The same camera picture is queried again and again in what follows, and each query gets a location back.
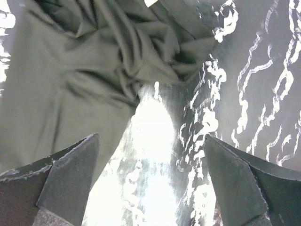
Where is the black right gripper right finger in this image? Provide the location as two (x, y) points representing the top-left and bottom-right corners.
(204, 134), (301, 226)

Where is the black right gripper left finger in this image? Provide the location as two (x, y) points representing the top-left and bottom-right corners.
(0, 134), (99, 226)

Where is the black t shirt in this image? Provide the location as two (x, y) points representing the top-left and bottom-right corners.
(0, 0), (216, 179)

